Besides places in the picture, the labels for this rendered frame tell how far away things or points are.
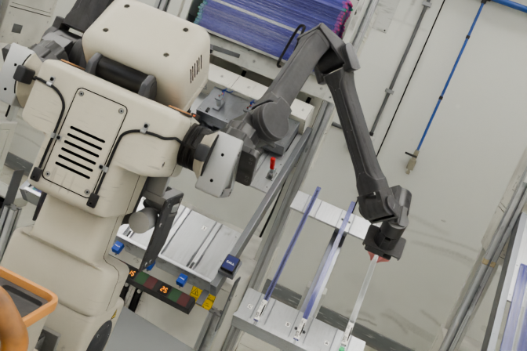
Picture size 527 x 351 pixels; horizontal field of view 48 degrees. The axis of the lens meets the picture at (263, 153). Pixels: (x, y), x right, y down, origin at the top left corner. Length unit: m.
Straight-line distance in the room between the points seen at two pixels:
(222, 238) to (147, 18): 0.88
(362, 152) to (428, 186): 2.14
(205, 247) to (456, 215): 2.06
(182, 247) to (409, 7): 2.25
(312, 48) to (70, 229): 0.67
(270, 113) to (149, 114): 0.26
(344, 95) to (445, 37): 2.15
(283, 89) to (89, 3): 0.45
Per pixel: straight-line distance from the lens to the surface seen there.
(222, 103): 2.09
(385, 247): 1.56
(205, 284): 1.76
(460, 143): 3.55
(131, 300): 2.24
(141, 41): 1.10
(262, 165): 2.01
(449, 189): 3.57
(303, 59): 1.36
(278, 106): 1.19
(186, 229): 1.85
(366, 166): 1.44
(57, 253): 1.20
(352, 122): 1.45
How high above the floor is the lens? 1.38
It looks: 9 degrees down
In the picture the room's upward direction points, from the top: 22 degrees clockwise
